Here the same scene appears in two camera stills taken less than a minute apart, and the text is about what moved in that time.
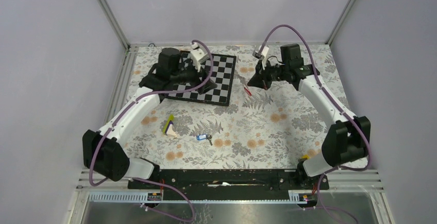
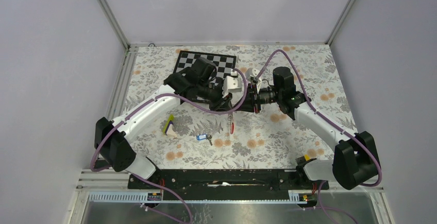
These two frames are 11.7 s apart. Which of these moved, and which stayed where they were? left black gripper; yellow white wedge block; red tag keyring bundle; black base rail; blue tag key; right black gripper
Moved: red tag keyring bundle; left black gripper; right black gripper
Stayed: yellow white wedge block; blue tag key; black base rail
